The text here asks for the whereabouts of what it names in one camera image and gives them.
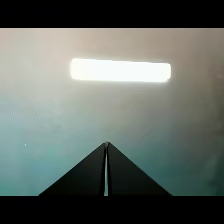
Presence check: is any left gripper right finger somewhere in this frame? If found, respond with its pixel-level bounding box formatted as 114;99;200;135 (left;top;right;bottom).
106;141;172;197

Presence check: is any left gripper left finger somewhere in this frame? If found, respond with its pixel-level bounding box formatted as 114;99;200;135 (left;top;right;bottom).
38;141;107;197

